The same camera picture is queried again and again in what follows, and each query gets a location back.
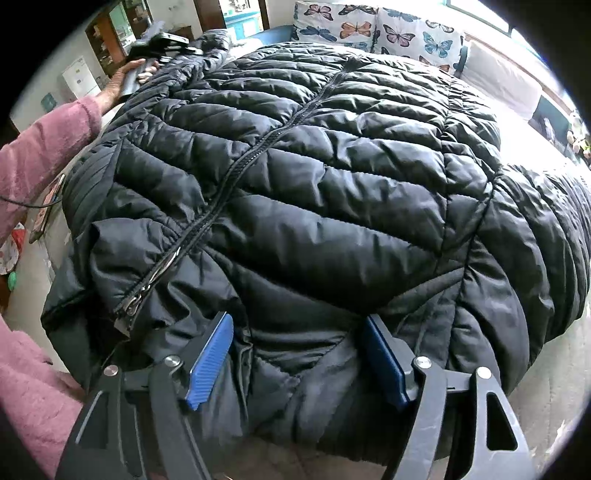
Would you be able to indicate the brown wooden cabinet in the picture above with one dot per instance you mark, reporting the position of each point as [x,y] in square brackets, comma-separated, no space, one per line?
[113,30]

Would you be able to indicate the white plain pillow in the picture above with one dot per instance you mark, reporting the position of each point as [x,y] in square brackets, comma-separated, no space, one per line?
[501,80]

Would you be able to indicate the butterfly pillow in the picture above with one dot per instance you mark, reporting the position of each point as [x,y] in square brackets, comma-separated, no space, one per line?
[430,42]
[352,25]

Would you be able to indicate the person left hand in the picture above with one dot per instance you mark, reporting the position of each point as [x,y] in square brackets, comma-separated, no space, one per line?
[121,81]

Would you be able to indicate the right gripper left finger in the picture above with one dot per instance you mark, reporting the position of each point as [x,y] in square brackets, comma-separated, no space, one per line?
[135,423]

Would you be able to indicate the pink sleeved right forearm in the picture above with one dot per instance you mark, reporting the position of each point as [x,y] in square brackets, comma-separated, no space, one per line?
[41,402]

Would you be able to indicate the grey star quilted mattress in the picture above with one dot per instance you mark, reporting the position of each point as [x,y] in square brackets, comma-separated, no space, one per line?
[554,368]

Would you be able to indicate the left butterfly pillow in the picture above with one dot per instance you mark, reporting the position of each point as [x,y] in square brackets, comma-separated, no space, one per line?
[352,25]

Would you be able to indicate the white refrigerator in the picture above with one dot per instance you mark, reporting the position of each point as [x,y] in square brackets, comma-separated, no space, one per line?
[79,80]

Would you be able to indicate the right butterfly pillow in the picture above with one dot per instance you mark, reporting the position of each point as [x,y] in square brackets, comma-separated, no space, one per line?
[430,42]

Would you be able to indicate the brown door frame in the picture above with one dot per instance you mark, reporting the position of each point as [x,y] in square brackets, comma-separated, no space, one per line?
[214,14]

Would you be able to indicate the pink sleeved left forearm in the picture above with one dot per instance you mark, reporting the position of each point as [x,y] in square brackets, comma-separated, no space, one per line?
[31,162]

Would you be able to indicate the black puffer down jacket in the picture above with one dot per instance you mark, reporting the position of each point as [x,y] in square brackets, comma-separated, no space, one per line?
[141,203]

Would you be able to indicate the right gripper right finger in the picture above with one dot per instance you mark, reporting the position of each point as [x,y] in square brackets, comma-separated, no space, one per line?
[488,441]

